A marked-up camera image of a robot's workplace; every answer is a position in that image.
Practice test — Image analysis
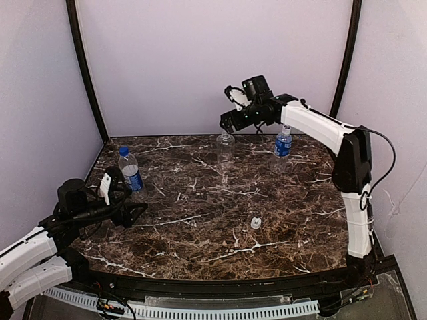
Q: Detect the clear unlabeled plastic bottle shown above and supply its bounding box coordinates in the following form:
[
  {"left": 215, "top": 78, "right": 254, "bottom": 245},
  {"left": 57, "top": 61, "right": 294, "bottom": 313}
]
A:
[{"left": 216, "top": 131, "right": 235, "bottom": 171}]

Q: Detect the white cap water bottle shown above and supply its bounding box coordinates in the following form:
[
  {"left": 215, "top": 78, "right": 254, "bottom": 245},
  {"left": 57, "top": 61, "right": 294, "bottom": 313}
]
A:
[{"left": 269, "top": 125, "right": 292, "bottom": 174}]

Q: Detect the clear bottle cap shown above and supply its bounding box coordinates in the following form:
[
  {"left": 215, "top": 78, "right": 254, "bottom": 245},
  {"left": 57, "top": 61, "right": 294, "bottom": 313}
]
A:
[{"left": 250, "top": 217, "right": 262, "bottom": 229}]

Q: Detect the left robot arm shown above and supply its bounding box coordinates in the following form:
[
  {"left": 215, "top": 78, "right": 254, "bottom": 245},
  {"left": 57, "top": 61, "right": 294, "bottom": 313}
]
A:
[{"left": 1, "top": 179, "right": 148, "bottom": 319}]

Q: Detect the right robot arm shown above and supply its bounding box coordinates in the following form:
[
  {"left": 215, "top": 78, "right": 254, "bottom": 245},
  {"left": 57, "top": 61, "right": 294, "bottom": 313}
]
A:
[{"left": 220, "top": 75, "right": 373, "bottom": 259}]

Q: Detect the blue cap water bottle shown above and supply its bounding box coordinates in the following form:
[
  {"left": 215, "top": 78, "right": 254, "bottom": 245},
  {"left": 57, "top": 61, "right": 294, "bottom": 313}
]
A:
[{"left": 119, "top": 146, "right": 147, "bottom": 199}]

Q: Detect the small circuit board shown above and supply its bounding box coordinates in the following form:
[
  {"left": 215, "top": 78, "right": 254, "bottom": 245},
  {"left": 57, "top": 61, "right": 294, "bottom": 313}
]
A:
[{"left": 95, "top": 299, "right": 125, "bottom": 316}]

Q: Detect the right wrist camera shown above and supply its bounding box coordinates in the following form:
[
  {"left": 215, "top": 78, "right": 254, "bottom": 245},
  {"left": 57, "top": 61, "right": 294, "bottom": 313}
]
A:
[{"left": 224, "top": 85, "right": 251, "bottom": 111}]

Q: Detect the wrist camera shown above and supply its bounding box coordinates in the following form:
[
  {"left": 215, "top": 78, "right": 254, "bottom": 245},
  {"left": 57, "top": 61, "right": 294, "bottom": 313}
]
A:
[
  {"left": 224, "top": 85, "right": 251, "bottom": 111},
  {"left": 97, "top": 166, "right": 126, "bottom": 206}
]

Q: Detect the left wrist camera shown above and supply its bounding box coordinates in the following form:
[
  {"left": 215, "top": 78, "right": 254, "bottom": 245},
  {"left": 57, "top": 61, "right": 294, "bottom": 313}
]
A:
[{"left": 97, "top": 166, "right": 126, "bottom": 206}]

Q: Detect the white slotted cable duct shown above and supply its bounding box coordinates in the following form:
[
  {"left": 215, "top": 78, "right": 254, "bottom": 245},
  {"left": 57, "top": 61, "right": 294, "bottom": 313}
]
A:
[{"left": 37, "top": 287, "right": 320, "bottom": 320}]

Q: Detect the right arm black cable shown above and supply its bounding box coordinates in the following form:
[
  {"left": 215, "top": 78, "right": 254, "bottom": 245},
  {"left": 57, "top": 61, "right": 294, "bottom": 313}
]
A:
[{"left": 358, "top": 125, "right": 397, "bottom": 211}]

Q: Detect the right black frame post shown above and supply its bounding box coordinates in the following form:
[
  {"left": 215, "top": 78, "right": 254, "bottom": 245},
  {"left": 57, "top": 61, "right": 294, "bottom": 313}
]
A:
[{"left": 329, "top": 0, "right": 362, "bottom": 118}]

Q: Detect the black frame post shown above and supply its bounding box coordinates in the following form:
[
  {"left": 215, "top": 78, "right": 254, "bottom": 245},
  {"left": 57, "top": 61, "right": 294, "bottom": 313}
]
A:
[
  {"left": 65, "top": 0, "right": 109, "bottom": 144},
  {"left": 329, "top": 0, "right": 362, "bottom": 118}
]

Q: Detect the left black frame post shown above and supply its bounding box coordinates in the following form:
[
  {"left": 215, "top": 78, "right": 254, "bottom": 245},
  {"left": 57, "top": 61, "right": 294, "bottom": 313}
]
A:
[{"left": 65, "top": 0, "right": 109, "bottom": 144}]

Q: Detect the black front table rail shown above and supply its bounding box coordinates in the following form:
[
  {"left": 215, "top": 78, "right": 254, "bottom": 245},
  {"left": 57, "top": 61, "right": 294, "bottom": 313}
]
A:
[{"left": 53, "top": 248, "right": 398, "bottom": 301}]

